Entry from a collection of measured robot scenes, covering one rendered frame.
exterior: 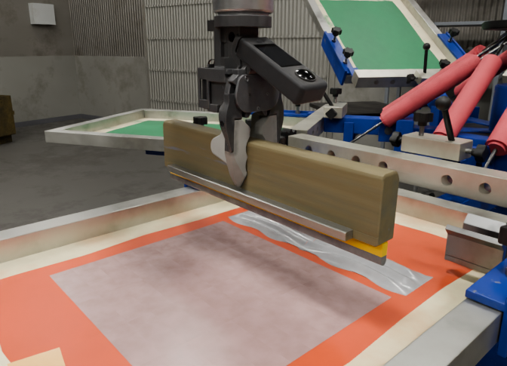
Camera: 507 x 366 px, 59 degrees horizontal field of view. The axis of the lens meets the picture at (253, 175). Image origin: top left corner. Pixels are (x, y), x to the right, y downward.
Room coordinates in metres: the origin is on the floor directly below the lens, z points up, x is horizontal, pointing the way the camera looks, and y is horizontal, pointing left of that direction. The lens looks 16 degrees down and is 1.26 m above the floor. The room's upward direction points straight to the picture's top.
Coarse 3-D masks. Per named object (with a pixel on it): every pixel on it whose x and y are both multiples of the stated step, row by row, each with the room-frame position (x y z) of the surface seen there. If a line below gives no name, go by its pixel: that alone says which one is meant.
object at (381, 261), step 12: (180, 180) 0.70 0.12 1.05; (216, 192) 0.63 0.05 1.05; (240, 204) 0.58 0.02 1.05; (264, 216) 0.55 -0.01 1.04; (276, 216) 0.53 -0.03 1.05; (300, 228) 0.50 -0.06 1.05; (324, 240) 0.47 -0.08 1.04; (336, 240) 0.46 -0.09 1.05; (360, 252) 0.44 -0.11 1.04; (384, 264) 0.42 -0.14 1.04
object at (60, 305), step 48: (144, 240) 0.66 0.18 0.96; (192, 240) 0.66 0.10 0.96; (240, 240) 0.66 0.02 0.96; (0, 288) 0.52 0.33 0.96; (48, 288) 0.52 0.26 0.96; (96, 288) 0.51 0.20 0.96; (144, 288) 0.51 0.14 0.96; (192, 288) 0.51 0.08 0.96; (0, 336) 0.42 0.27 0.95; (48, 336) 0.42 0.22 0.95
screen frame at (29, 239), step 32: (192, 192) 0.81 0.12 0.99; (416, 192) 0.80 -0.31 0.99; (32, 224) 0.65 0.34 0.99; (64, 224) 0.65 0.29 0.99; (96, 224) 0.68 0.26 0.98; (128, 224) 0.72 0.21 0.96; (448, 224) 0.72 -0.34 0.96; (0, 256) 0.59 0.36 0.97; (448, 320) 0.39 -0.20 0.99; (480, 320) 0.39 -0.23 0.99; (416, 352) 0.34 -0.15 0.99; (448, 352) 0.34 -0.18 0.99; (480, 352) 0.38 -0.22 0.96
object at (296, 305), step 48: (432, 240) 0.66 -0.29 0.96; (240, 288) 0.51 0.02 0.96; (288, 288) 0.51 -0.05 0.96; (336, 288) 0.51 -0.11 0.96; (432, 288) 0.52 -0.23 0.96; (96, 336) 0.42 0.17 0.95; (144, 336) 0.42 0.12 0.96; (192, 336) 0.42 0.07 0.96; (240, 336) 0.42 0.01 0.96; (288, 336) 0.42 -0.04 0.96; (336, 336) 0.42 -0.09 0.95
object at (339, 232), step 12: (168, 168) 0.68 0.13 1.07; (180, 168) 0.66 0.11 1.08; (192, 180) 0.63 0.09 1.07; (204, 180) 0.61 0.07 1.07; (216, 180) 0.60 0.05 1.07; (228, 192) 0.57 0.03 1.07; (240, 192) 0.55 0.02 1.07; (252, 192) 0.55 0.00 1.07; (252, 204) 0.53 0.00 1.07; (264, 204) 0.51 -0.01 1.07; (276, 204) 0.51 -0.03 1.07; (288, 216) 0.48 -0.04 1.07; (300, 216) 0.47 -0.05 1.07; (312, 216) 0.47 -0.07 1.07; (312, 228) 0.46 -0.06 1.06; (324, 228) 0.44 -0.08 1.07; (336, 228) 0.43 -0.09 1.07; (348, 228) 0.44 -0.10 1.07
